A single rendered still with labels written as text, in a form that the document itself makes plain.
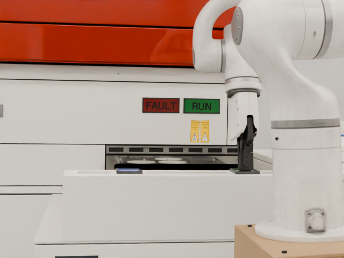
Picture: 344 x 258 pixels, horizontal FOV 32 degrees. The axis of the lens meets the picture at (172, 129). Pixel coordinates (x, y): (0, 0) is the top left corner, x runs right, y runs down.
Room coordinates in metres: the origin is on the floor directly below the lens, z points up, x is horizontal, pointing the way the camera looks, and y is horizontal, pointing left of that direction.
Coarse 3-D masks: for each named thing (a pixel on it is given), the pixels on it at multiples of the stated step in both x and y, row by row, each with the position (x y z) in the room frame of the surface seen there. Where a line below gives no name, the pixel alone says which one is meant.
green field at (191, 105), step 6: (186, 102) 1.92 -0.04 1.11; (192, 102) 1.92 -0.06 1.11; (198, 102) 1.92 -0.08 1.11; (204, 102) 1.93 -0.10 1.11; (210, 102) 1.93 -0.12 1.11; (216, 102) 1.93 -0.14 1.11; (186, 108) 1.92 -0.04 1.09; (192, 108) 1.92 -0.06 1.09; (198, 108) 1.92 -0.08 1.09; (204, 108) 1.93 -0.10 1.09; (210, 108) 1.93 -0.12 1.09; (216, 108) 1.93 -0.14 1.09
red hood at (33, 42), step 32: (0, 0) 1.80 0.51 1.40; (32, 0) 1.81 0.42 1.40; (64, 0) 1.82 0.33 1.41; (96, 0) 1.83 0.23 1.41; (128, 0) 1.85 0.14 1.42; (160, 0) 1.86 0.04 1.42; (192, 0) 1.87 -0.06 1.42; (0, 32) 1.80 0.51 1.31; (32, 32) 1.81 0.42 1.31; (64, 32) 1.82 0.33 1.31; (96, 32) 1.83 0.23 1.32; (128, 32) 1.85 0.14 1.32; (160, 32) 1.86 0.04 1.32; (192, 32) 1.87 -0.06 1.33; (96, 64) 1.93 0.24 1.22; (128, 64) 1.88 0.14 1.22; (160, 64) 1.86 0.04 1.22; (192, 64) 1.88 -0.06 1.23
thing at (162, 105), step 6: (144, 102) 1.90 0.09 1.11; (150, 102) 1.90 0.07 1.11; (156, 102) 1.90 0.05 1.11; (162, 102) 1.91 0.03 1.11; (168, 102) 1.91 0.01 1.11; (174, 102) 1.91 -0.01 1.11; (144, 108) 1.90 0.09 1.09; (150, 108) 1.90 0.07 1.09; (156, 108) 1.90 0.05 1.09; (162, 108) 1.91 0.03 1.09; (168, 108) 1.91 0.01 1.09; (174, 108) 1.91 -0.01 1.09
